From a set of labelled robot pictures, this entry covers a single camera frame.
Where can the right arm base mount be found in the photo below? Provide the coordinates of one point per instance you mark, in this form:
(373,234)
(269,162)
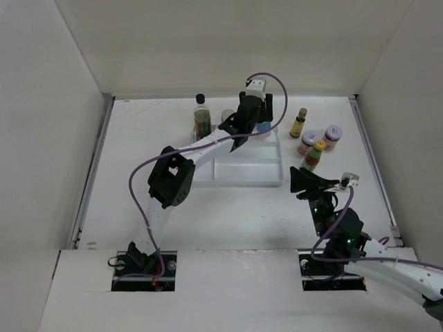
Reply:
(319,276)

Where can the white granule jar blue label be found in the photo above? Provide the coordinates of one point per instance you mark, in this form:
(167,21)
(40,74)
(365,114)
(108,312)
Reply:
(262,130)

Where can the clear jar silver lid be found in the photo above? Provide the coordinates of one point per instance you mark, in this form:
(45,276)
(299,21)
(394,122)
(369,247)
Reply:
(227,117)

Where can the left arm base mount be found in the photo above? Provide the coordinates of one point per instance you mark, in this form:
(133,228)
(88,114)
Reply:
(134,271)

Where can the white divided organizer tray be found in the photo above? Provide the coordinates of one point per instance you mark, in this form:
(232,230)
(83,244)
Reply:
(257,163)

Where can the red lid paste jar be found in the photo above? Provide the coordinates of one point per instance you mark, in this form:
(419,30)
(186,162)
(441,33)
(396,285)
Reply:
(332,136)

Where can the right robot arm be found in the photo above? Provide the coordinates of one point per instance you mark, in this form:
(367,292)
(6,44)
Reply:
(350,250)

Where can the dark soy sauce bottle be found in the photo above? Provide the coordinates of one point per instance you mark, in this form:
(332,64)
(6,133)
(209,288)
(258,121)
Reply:
(202,117)

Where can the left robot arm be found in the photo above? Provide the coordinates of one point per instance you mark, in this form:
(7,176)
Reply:
(171,178)

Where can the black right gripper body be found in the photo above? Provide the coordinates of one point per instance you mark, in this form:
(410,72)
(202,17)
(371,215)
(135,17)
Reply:
(320,206)

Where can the small yellow sesame oil bottle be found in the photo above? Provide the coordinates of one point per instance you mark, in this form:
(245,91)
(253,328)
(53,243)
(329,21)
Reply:
(298,123)

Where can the red lid sauce jar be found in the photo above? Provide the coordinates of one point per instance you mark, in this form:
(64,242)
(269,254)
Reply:
(307,142)

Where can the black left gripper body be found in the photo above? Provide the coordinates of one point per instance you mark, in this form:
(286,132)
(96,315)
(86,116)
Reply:
(261,117)

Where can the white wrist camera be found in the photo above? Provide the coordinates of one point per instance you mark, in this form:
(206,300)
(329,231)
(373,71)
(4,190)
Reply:
(256,87)
(349,180)

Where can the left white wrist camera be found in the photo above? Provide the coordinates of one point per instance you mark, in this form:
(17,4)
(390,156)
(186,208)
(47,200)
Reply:
(256,87)

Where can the green label chili sauce bottle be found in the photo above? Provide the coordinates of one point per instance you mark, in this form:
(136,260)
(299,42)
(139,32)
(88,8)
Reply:
(312,159)

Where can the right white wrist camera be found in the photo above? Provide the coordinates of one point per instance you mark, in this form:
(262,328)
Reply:
(349,180)

